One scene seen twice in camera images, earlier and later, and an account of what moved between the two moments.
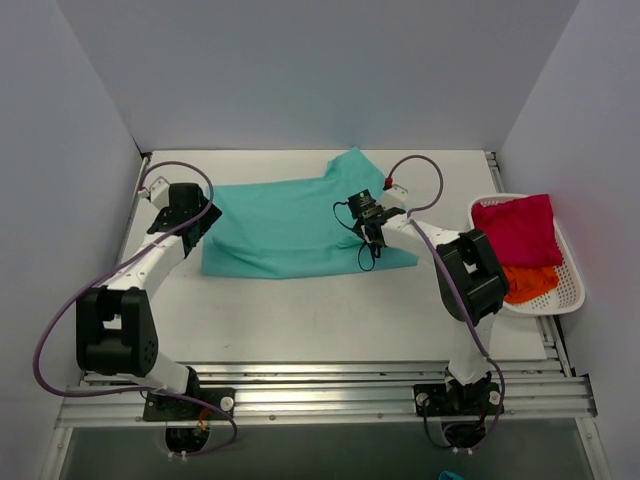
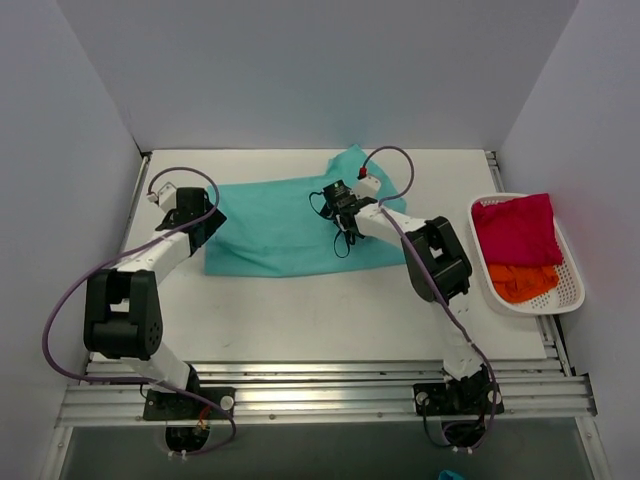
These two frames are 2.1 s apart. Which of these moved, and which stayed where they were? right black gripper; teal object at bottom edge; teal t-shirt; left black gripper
Moved: right black gripper
Stayed: teal t-shirt; teal object at bottom edge; left black gripper
